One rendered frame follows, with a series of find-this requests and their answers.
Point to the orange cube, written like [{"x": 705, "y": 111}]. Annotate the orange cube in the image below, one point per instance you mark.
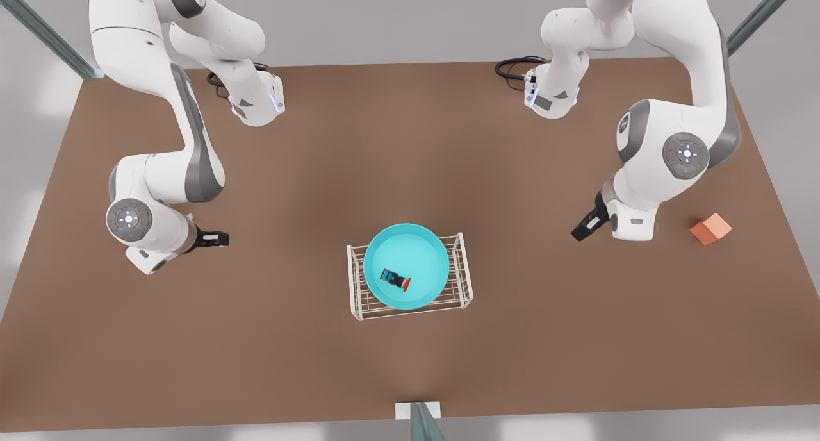
[{"x": 710, "y": 228}]

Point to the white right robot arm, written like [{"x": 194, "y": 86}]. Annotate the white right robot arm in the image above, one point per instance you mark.
[{"x": 192, "y": 140}]

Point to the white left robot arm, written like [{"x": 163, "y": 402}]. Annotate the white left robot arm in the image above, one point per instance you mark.
[{"x": 679, "y": 152}]

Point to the turquoise plate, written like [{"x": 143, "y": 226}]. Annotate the turquoise plate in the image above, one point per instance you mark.
[{"x": 406, "y": 266}]

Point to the red button switch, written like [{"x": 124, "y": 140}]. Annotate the red button switch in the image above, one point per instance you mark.
[{"x": 396, "y": 279}]

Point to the silver frame post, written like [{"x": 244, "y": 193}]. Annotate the silver frame post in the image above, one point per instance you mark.
[
  {"x": 762, "y": 11},
  {"x": 423, "y": 420},
  {"x": 45, "y": 31}
]

